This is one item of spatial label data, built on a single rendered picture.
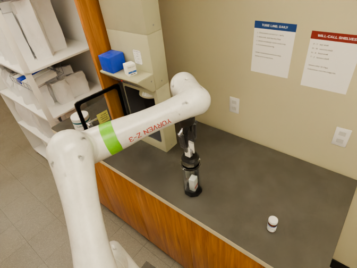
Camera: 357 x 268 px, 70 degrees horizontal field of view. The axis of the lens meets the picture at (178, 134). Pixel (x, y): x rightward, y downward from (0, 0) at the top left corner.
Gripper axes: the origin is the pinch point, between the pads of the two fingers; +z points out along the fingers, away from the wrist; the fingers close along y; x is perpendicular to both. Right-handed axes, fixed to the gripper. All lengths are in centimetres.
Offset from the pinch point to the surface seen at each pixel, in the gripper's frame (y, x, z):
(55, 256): 66, -106, 126
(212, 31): -59, -23, -36
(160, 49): -24, -34, -36
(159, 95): -17.3, -33.5, -11.4
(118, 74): -6, -51, -26
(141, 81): -6.8, -33.6, -25.3
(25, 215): 63, -172, 126
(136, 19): -16, -39, -53
